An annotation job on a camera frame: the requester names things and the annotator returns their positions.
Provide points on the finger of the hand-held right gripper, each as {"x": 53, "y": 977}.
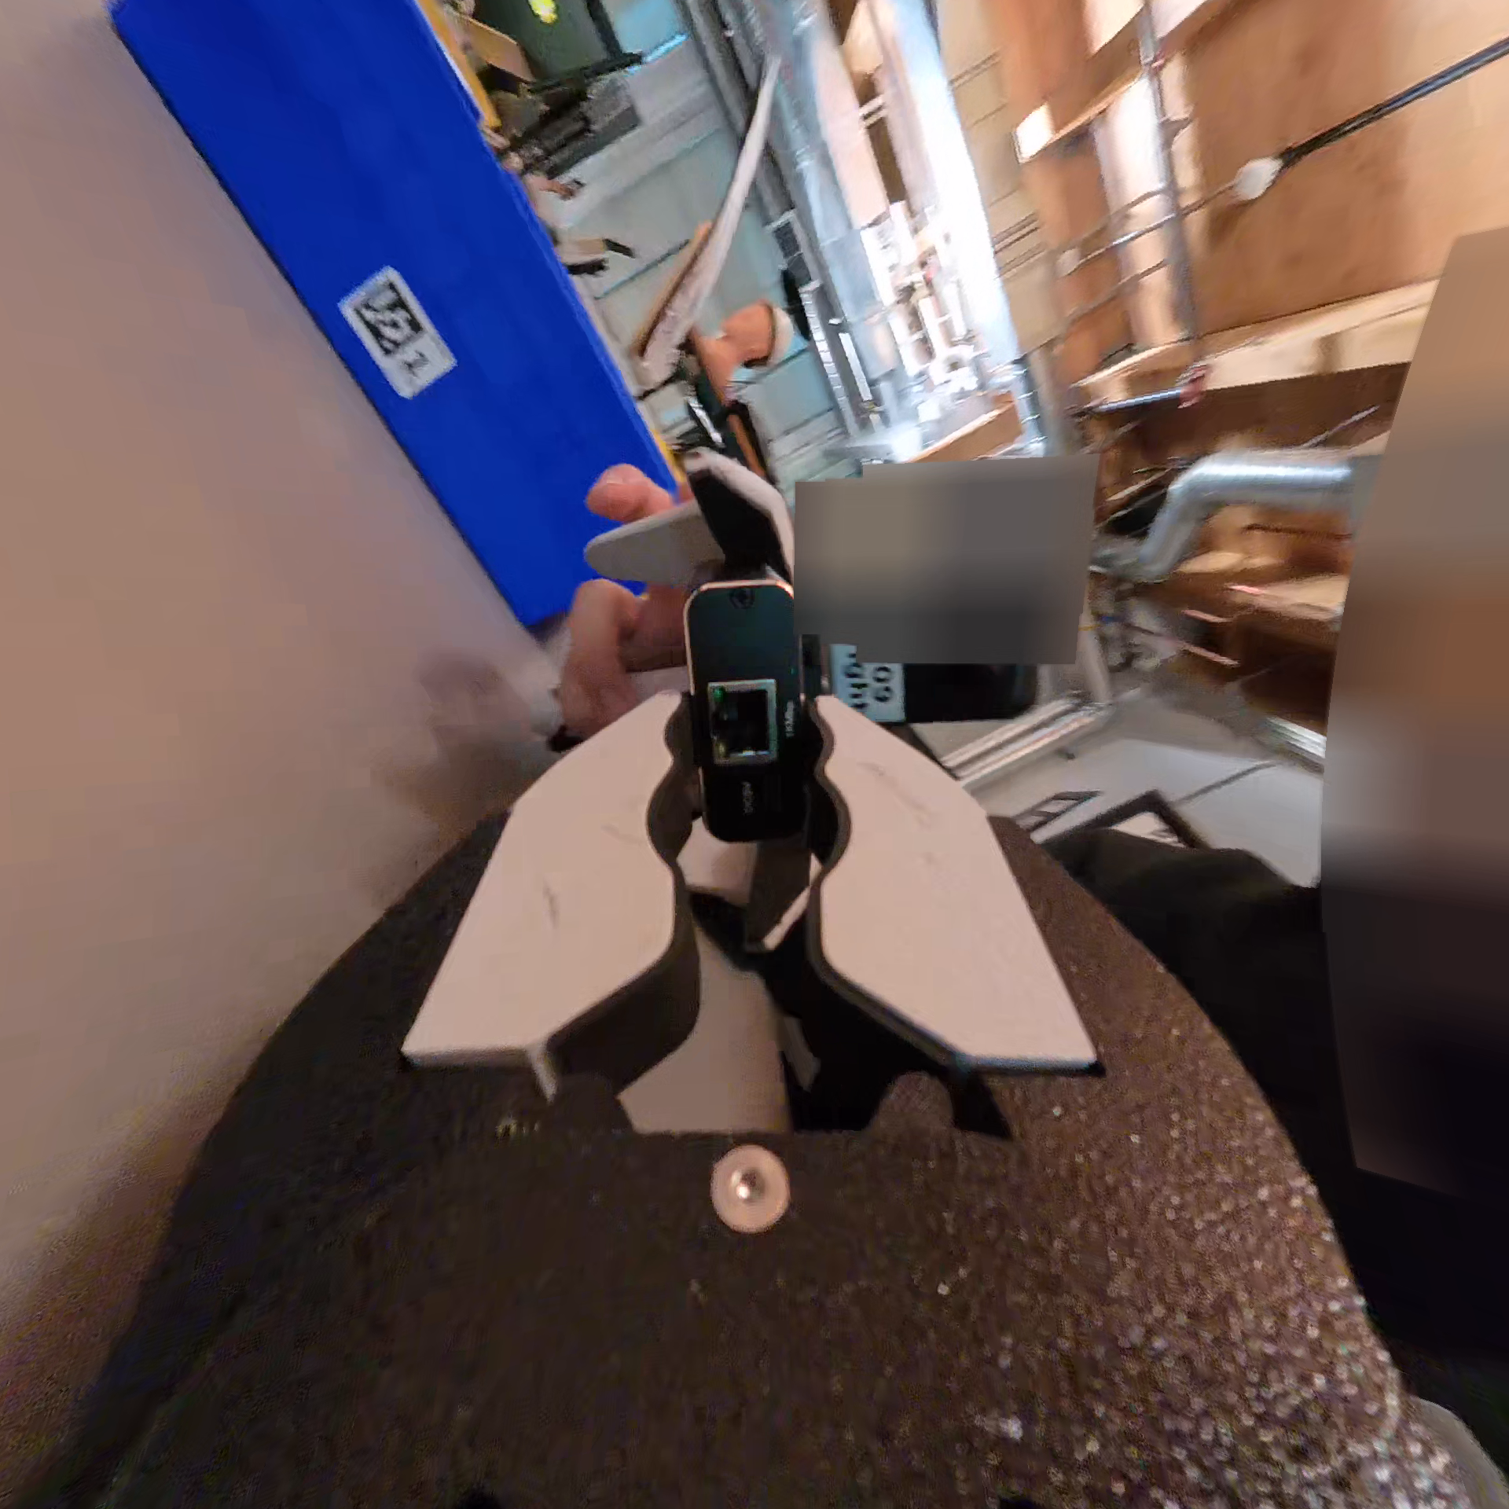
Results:
{"x": 779, "y": 908}
{"x": 718, "y": 871}

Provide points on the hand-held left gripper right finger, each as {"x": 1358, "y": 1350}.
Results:
{"x": 943, "y": 932}

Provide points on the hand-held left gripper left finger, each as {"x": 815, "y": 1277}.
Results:
{"x": 565, "y": 932}

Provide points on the black network splitter box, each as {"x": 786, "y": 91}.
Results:
{"x": 742, "y": 650}

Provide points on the blue plastic bin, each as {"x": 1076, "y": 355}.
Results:
{"x": 411, "y": 236}

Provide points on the silver duct elbow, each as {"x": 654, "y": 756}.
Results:
{"x": 1225, "y": 484}

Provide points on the person's right hand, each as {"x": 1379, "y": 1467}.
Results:
{"x": 618, "y": 660}

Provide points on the person's black hoodie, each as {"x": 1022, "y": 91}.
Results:
{"x": 1178, "y": 944}

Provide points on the wooden document stand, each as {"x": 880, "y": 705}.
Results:
{"x": 707, "y": 272}

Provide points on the ceiling track spot lamp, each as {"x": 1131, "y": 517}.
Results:
{"x": 1255, "y": 177}

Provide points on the silver ventilation duct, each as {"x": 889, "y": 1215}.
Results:
{"x": 801, "y": 236}
{"x": 930, "y": 177}

